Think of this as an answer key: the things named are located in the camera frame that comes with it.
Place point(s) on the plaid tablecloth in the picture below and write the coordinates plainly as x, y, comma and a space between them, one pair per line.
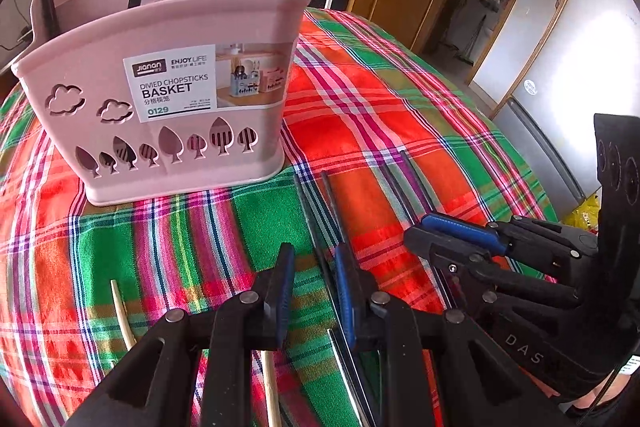
400, 97

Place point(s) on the wooden chopstick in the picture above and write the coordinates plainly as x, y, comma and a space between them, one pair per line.
271, 392
121, 312

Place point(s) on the person's right forearm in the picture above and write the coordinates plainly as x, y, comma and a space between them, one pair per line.
610, 414

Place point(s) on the yellow plastic bag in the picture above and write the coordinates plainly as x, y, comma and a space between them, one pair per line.
585, 212

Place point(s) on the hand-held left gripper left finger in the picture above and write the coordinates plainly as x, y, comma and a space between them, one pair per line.
284, 312

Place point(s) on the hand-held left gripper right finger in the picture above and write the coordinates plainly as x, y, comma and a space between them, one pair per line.
345, 302

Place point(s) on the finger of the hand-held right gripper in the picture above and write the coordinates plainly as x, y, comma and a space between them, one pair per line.
430, 244
460, 229

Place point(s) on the white refrigerator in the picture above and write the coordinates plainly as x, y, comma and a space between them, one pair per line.
575, 57

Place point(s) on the pink plastic chopsticks basket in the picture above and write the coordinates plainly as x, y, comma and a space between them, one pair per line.
100, 57

